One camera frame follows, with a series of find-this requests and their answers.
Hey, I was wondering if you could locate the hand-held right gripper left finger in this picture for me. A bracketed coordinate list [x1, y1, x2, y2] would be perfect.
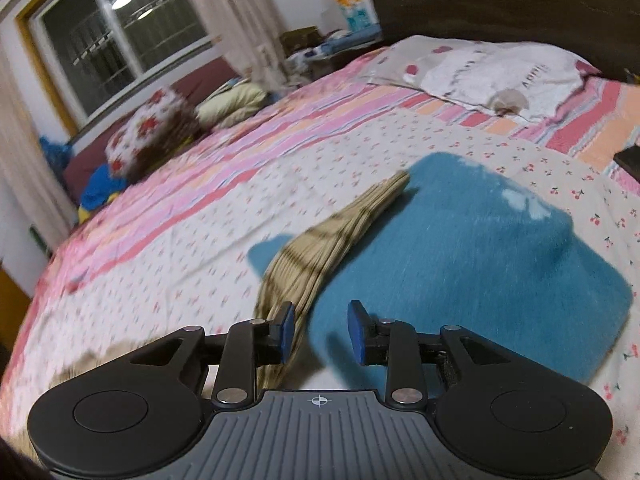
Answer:
[129, 301, 297, 408]

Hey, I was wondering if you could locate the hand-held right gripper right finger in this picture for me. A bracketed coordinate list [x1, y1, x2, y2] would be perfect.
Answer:
[347, 300, 511, 407]

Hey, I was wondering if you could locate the beige striped knit sweater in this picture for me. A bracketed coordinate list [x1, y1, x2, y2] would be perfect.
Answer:
[252, 170, 412, 391]

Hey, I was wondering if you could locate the blue knit sweater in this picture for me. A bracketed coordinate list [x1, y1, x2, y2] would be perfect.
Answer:
[247, 151, 635, 386]

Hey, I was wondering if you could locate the cherry print blanket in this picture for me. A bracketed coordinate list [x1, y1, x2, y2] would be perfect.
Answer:
[0, 110, 640, 461]

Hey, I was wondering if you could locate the cherry print bed quilt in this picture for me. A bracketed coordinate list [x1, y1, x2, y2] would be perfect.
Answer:
[10, 45, 640, 341]

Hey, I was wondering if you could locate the blue and yellow cloth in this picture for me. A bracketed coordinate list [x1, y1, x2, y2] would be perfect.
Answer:
[77, 162, 128, 223]

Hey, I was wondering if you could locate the cream pillow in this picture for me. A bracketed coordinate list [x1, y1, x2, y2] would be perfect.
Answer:
[195, 81, 273, 131]

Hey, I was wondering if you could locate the red floral folded quilt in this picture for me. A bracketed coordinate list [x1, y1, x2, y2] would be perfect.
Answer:
[105, 87, 201, 181]

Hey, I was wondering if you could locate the maroon window seat cushion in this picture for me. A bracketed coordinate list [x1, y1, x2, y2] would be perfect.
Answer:
[62, 57, 241, 201]

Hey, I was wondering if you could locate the white printed pillow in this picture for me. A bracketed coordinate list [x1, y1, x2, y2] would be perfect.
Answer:
[360, 35, 603, 123]

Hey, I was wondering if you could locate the brown box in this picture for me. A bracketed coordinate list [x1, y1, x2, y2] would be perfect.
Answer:
[280, 26, 321, 55]

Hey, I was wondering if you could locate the light blue cloth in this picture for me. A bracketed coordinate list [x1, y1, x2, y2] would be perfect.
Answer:
[39, 135, 76, 168]

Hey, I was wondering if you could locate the cream curtain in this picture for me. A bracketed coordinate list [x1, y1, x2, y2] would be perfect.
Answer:
[167, 0, 288, 86]
[0, 30, 76, 256]

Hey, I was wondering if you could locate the black phone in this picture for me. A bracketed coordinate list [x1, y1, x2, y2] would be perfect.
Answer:
[612, 146, 640, 181]

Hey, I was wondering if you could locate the window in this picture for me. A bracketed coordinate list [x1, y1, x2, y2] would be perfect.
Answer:
[17, 0, 221, 131]

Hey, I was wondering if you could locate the dark brown headboard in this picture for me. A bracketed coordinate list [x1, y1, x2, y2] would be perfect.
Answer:
[362, 0, 640, 83]

